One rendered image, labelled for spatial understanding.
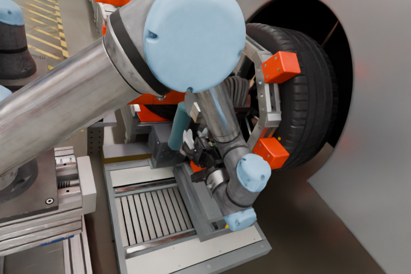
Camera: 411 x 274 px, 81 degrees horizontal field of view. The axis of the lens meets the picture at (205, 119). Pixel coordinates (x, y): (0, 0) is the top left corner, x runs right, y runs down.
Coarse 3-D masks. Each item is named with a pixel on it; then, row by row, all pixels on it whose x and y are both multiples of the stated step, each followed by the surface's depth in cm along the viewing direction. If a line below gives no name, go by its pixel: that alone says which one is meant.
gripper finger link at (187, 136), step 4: (184, 132) 82; (188, 132) 78; (184, 136) 80; (188, 136) 78; (184, 140) 79; (188, 140) 78; (192, 140) 77; (188, 144) 78; (192, 144) 77; (192, 148) 77
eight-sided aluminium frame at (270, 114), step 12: (252, 48) 85; (264, 48) 88; (252, 60) 85; (264, 60) 82; (264, 84) 80; (276, 84) 83; (264, 96) 81; (276, 96) 82; (264, 108) 81; (276, 108) 82; (264, 120) 81; (276, 120) 81; (252, 132) 87; (264, 132) 83; (252, 144) 87
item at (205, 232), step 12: (180, 168) 161; (180, 180) 152; (180, 192) 153; (192, 192) 149; (192, 204) 140; (192, 216) 139; (204, 228) 132; (216, 228) 131; (228, 228) 134; (204, 240) 132
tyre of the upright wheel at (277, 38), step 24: (264, 24) 93; (288, 48) 83; (312, 48) 90; (312, 72) 85; (288, 96) 82; (312, 96) 82; (336, 96) 89; (288, 120) 83; (312, 120) 84; (288, 144) 84; (312, 144) 92; (288, 168) 102
